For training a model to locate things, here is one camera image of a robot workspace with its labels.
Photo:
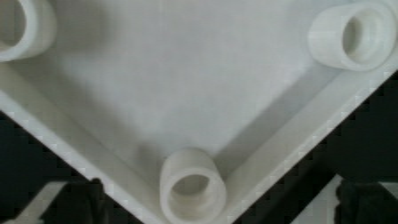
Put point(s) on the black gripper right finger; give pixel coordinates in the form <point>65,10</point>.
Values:
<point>353,203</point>

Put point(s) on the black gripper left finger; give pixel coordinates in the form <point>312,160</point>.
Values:
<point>69,203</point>

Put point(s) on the white square tabletop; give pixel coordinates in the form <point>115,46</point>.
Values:
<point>181,92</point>

